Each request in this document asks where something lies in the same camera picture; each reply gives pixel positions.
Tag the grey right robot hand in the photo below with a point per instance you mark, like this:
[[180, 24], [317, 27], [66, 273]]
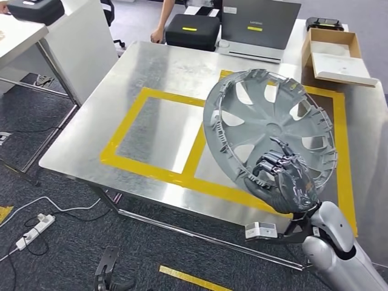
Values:
[[291, 188]]

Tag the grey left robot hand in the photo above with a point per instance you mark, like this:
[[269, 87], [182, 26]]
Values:
[[121, 286]]

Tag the person's hand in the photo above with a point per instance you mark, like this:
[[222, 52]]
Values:
[[157, 36], [4, 8]]

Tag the grey plastic hubcap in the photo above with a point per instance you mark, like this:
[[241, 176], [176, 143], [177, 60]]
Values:
[[260, 120]]

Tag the person's forearm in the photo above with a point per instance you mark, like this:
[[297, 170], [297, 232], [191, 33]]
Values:
[[167, 14]]

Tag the yellow workbench tape outline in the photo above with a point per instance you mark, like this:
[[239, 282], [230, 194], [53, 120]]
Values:
[[343, 172]]

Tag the metal top workbench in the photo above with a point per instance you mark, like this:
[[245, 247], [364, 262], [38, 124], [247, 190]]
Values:
[[157, 132]]

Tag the black zip case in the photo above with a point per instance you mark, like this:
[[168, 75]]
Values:
[[36, 12], [194, 38]]

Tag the yellow floor tape strip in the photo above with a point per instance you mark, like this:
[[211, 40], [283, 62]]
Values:
[[4, 213], [188, 276]]

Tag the white desk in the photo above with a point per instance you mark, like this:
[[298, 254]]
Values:
[[84, 52]]

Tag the white power strip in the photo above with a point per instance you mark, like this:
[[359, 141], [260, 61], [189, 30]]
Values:
[[36, 231]]

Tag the floor socket plate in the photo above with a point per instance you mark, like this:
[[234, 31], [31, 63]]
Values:
[[4, 138]]

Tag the grey laptop box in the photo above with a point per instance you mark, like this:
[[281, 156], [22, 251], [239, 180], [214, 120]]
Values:
[[257, 16]]

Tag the white flat box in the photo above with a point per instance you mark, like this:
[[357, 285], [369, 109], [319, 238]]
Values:
[[342, 66]]

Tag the brown cardboard box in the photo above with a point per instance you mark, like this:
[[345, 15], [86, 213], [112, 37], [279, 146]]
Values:
[[333, 36]]

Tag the black tray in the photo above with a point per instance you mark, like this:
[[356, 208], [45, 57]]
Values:
[[324, 24]]

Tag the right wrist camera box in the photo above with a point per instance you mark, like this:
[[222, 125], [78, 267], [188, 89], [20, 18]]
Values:
[[260, 231]]

